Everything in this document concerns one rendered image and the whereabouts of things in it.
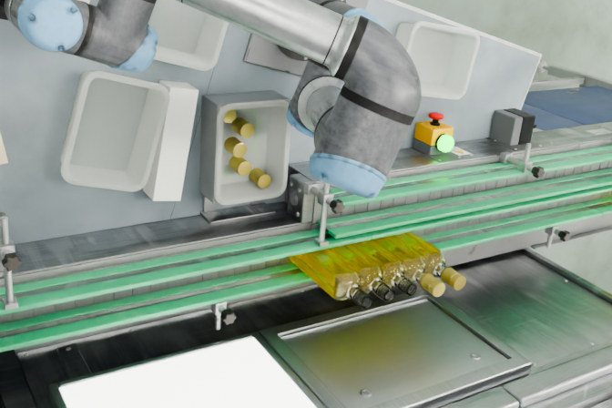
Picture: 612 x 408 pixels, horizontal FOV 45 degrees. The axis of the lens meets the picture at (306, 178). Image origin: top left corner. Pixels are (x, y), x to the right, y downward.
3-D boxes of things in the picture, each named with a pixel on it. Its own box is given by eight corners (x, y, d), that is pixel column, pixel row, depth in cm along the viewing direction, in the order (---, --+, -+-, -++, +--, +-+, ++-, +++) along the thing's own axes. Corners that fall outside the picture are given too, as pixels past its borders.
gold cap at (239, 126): (231, 117, 160) (240, 123, 156) (246, 117, 161) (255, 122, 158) (230, 133, 161) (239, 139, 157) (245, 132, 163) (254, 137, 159)
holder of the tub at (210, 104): (198, 213, 166) (212, 227, 160) (201, 95, 156) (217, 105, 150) (265, 202, 175) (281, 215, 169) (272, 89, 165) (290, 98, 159)
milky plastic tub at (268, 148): (198, 192, 164) (215, 208, 157) (201, 94, 156) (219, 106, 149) (268, 182, 173) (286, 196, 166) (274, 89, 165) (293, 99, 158)
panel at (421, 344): (48, 397, 136) (104, 530, 109) (47, 383, 135) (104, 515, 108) (426, 297, 181) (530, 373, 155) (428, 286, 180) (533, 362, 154)
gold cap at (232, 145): (224, 137, 160) (233, 143, 157) (239, 136, 162) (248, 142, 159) (223, 152, 162) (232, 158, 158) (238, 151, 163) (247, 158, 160)
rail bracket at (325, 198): (299, 231, 166) (329, 256, 156) (304, 161, 160) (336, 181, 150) (310, 229, 167) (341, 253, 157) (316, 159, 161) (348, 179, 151)
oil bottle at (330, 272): (288, 260, 168) (340, 306, 151) (290, 238, 166) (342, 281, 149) (309, 256, 170) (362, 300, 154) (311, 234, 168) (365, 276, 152)
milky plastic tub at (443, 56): (392, 13, 176) (414, 19, 169) (459, 25, 189) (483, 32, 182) (374, 84, 181) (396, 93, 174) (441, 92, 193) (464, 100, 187)
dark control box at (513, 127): (487, 137, 207) (510, 146, 200) (493, 109, 204) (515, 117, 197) (509, 134, 211) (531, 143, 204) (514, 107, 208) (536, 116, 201)
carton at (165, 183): (143, 190, 157) (152, 200, 152) (159, 80, 150) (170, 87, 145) (169, 190, 160) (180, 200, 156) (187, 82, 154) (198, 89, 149)
